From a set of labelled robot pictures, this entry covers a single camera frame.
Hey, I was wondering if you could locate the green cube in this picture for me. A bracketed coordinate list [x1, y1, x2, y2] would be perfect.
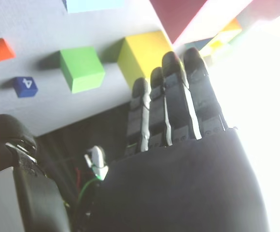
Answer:
[59, 46, 106, 94]

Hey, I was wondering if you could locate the light blue cube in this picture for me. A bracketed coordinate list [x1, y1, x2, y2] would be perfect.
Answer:
[62, 0, 126, 14]

